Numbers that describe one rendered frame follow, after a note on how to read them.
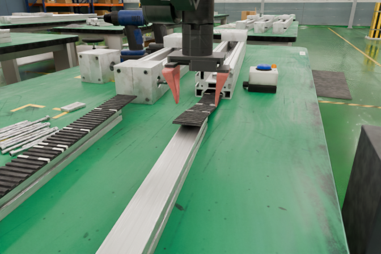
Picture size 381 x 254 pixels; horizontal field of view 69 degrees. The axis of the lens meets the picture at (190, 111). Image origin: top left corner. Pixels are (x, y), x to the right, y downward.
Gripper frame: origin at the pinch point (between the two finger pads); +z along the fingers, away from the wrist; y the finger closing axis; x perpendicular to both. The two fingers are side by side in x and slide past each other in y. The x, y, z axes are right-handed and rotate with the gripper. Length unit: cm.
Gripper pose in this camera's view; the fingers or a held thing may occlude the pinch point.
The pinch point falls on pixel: (196, 100)
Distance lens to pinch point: 54.9
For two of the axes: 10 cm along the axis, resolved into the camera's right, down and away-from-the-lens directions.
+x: -1.8, 3.5, -9.2
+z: -0.1, 9.3, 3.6
